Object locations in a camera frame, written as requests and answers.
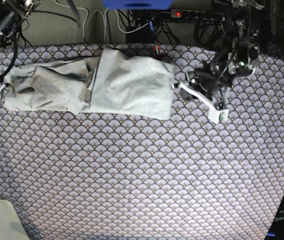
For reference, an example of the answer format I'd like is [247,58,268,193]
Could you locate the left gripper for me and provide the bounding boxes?
[171,67,232,103]

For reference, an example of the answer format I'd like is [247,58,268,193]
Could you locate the light grey T-shirt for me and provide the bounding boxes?
[4,48,175,120]

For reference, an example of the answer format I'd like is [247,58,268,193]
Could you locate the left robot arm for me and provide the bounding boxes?
[187,0,264,105]

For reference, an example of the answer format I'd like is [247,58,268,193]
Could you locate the red black clamp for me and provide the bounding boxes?
[152,44,161,60]

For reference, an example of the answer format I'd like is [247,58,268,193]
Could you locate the black box under table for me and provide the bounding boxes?
[126,26,153,44]

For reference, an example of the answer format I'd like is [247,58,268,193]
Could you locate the black power strip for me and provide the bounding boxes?
[169,9,222,21]

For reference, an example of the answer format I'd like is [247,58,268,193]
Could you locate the fan-patterned grey tablecloth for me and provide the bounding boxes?
[0,54,284,240]

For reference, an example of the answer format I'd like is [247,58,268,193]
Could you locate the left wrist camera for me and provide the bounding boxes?
[208,106,229,124]

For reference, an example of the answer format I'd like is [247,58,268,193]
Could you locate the blue mount plate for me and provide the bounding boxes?
[103,0,173,10]

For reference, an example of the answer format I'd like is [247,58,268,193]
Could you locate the white cable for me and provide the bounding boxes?
[54,0,90,41]

